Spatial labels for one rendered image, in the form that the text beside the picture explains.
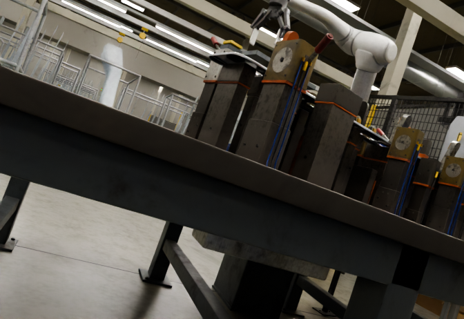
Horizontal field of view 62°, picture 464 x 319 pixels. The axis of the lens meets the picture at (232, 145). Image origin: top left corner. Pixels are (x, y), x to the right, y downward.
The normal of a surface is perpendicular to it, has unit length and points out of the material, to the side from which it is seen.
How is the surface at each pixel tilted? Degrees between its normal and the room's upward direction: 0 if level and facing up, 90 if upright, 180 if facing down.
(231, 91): 90
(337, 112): 90
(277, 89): 90
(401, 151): 90
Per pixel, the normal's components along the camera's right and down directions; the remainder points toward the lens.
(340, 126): 0.55, 0.15
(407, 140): -0.76, -0.31
